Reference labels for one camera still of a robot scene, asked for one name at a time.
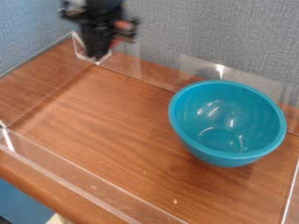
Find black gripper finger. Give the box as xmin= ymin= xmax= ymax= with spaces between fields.
xmin=98 ymin=32 xmax=115 ymax=59
xmin=82 ymin=29 xmax=99 ymax=58

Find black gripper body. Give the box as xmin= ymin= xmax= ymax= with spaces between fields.
xmin=60 ymin=0 xmax=139 ymax=39

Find blue plastic bowl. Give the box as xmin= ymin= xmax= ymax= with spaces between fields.
xmin=169 ymin=80 xmax=287 ymax=168

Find brown and white toy mushroom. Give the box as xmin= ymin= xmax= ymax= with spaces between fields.
xmin=110 ymin=20 xmax=134 ymax=48

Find clear acrylic back barrier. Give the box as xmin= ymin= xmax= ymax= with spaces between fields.
xmin=80 ymin=34 xmax=299 ymax=135

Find clear acrylic barrier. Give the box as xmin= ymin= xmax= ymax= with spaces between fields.
xmin=0 ymin=120 xmax=187 ymax=224
xmin=80 ymin=34 xmax=299 ymax=135

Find clear acrylic front barrier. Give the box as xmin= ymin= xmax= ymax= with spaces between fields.
xmin=0 ymin=120 xmax=187 ymax=224

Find clear acrylic corner bracket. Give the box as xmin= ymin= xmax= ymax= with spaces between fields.
xmin=71 ymin=31 xmax=112 ymax=66

